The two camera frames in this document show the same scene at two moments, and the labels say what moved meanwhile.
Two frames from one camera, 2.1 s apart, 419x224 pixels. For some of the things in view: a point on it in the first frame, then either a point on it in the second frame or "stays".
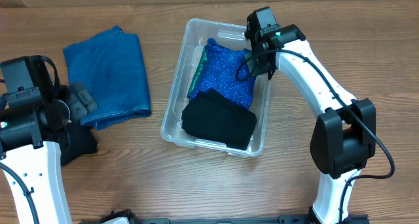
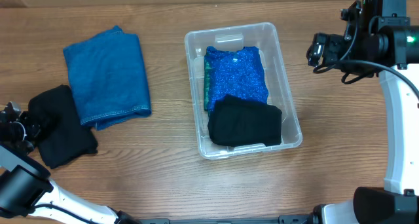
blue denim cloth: [110, 67] stays
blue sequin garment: [224, 70] stays
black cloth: [210, 116] → [236, 122]
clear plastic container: [196, 35] → [265, 37]
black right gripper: [258, 68] → [332, 49]
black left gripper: [80, 108] → [28, 120]
